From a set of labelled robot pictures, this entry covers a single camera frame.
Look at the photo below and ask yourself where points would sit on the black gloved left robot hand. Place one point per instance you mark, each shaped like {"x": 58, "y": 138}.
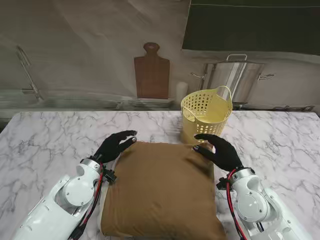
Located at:
{"x": 110, "y": 150}

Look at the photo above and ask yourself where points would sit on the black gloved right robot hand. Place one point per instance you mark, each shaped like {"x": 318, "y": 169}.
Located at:
{"x": 225, "y": 155}

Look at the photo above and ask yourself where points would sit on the brown pillowcase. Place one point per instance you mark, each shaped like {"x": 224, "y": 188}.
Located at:
{"x": 162, "y": 190}

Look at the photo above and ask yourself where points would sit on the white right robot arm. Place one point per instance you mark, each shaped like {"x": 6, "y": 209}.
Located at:
{"x": 260, "y": 207}

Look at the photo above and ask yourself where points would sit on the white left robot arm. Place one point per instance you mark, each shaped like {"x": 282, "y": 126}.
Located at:
{"x": 57, "y": 210}

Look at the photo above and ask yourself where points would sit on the yellow perforated laundry basket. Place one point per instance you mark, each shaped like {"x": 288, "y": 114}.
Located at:
{"x": 215, "y": 115}

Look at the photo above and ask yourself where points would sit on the steel sink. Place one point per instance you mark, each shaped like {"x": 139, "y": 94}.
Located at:
{"x": 62, "y": 103}

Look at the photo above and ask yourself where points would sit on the white cylindrical container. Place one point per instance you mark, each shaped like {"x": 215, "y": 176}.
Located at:
{"x": 181, "y": 92}

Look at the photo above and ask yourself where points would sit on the steel stockpot with lid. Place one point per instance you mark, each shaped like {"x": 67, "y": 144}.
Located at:
{"x": 232, "y": 77}

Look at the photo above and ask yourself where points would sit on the brown wooden cutting board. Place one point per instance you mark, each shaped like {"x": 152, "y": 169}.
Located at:
{"x": 151, "y": 77}

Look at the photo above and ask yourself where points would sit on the chrome faucet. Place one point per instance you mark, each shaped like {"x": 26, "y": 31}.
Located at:
{"x": 26, "y": 68}

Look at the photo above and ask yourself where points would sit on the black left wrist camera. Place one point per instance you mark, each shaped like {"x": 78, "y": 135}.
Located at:
{"x": 110, "y": 176}

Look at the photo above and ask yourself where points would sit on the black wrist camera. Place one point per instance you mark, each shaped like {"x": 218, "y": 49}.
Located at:
{"x": 221, "y": 184}
{"x": 110, "y": 176}

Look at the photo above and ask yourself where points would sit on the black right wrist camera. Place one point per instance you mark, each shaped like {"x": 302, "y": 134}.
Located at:
{"x": 221, "y": 184}

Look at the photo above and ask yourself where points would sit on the dark wall panel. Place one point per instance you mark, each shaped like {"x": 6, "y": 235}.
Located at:
{"x": 250, "y": 25}

